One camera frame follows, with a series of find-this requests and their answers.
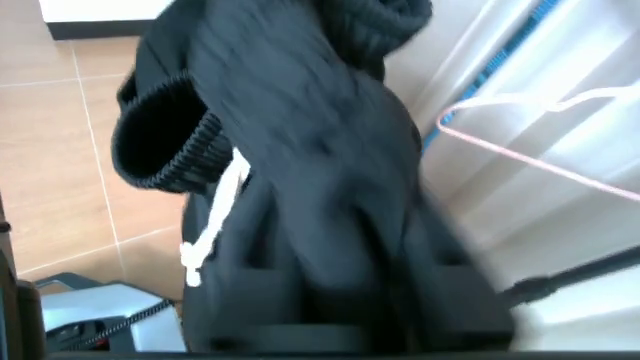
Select black clothes rack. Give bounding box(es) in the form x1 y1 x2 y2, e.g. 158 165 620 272
499 244 640 306

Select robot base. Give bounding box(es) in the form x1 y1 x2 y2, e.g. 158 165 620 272
0 189 186 354

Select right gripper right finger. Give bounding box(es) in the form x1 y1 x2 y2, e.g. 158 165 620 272
399 199 517 351

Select black shorts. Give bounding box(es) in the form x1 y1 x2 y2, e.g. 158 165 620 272
110 0 481 351

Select pink clothes hanger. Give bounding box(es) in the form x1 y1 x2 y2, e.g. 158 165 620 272
435 84 640 204

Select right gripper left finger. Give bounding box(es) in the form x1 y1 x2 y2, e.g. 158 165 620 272
182 219 321 351

